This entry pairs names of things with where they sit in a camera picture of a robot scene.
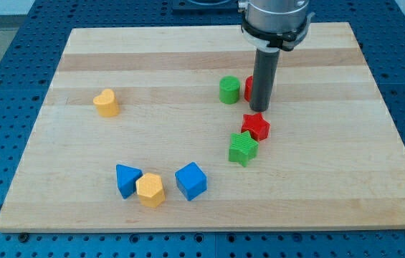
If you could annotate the green star block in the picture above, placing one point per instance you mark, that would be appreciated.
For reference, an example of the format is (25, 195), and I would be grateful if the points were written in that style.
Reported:
(242, 148)

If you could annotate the red star block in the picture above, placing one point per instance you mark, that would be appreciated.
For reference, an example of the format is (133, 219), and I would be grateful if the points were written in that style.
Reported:
(256, 125)

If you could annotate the green cylinder block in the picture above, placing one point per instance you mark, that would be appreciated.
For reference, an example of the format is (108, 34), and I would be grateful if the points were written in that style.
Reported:
(229, 87)

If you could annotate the blue cube block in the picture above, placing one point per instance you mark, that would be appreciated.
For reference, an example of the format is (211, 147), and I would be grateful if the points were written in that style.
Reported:
(191, 181)

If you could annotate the wooden board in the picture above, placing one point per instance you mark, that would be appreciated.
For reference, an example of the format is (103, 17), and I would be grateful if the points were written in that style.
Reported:
(132, 137)

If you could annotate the red cylinder block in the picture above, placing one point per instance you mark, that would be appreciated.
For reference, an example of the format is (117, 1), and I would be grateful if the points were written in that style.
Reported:
(248, 88)

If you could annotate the yellow hexagon block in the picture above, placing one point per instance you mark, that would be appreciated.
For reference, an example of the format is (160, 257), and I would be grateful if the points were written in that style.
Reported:
(150, 191)

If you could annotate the blue triangle block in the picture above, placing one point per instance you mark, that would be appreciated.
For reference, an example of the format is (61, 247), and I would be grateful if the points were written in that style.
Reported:
(126, 178)

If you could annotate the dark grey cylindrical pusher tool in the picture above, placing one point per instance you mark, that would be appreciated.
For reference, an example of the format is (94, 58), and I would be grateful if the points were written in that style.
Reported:
(265, 66)

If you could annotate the yellow heart block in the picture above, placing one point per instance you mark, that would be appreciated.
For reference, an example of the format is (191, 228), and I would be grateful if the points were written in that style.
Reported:
(106, 104)

